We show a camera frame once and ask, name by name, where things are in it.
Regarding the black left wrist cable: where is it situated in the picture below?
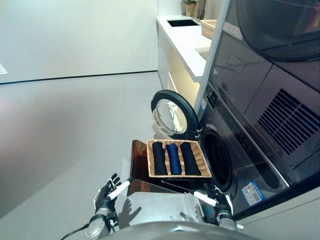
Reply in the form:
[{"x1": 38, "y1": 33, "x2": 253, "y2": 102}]
[{"x1": 61, "y1": 223, "x2": 90, "y2": 240}]

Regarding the wicker basket with sloped sides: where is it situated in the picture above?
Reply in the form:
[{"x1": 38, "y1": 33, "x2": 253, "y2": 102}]
[{"x1": 199, "y1": 19, "x2": 218, "y2": 40}]

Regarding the rectangular wicker basket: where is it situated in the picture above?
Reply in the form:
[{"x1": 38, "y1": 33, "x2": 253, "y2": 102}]
[{"x1": 146, "y1": 139, "x2": 213, "y2": 180}]

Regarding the round glass washing machine door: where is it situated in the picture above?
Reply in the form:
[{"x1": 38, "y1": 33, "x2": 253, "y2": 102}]
[{"x1": 150, "y1": 89, "x2": 201, "y2": 141}]

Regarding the white tall side panel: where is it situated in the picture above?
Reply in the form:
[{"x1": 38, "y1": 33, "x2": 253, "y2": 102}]
[{"x1": 193, "y1": 0, "x2": 231, "y2": 117}]

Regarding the brown wooden stand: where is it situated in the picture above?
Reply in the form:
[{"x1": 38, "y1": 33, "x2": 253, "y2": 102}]
[{"x1": 127, "y1": 139, "x2": 201, "y2": 197}]

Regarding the large energy label sticker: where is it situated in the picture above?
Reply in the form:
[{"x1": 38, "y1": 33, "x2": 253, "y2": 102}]
[{"x1": 241, "y1": 181, "x2": 266, "y2": 207}]

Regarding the blue cloth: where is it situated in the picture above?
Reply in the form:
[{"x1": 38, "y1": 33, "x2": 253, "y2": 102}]
[{"x1": 166, "y1": 143, "x2": 182, "y2": 175}]

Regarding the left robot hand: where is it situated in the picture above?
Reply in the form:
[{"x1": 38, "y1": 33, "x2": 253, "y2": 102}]
[{"x1": 93, "y1": 172, "x2": 131, "y2": 216}]

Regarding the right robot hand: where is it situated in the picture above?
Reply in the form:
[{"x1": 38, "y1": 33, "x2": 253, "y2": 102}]
[{"x1": 191, "y1": 185, "x2": 235, "y2": 216}]

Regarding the grey robot torso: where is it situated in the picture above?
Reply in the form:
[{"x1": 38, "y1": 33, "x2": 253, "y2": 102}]
[{"x1": 99, "y1": 219, "x2": 256, "y2": 240}]

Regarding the black recessed sink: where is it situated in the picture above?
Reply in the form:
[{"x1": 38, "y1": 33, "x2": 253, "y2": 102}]
[{"x1": 166, "y1": 18, "x2": 201, "y2": 28}]

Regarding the dark grey stacked dryer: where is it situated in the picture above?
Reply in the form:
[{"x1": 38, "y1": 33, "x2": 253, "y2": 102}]
[{"x1": 207, "y1": 0, "x2": 320, "y2": 193}]

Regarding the dark grey washing machine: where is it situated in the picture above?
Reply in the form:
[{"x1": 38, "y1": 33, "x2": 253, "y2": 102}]
[{"x1": 194, "y1": 82, "x2": 291, "y2": 222}]

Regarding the white counter cabinet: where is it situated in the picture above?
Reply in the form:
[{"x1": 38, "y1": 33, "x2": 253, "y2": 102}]
[{"x1": 156, "y1": 14, "x2": 213, "y2": 101}]

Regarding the beige plant pot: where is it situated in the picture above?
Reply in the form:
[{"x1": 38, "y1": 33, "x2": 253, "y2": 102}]
[{"x1": 181, "y1": 0, "x2": 199, "y2": 17}]

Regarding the black cloth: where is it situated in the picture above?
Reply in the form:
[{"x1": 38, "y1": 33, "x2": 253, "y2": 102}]
[
  {"x1": 152, "y1": 142, "x2": 168, "y2": 175},
  {"x1": 179, "y1": 142, "x2": 202, "y2": 176}
]

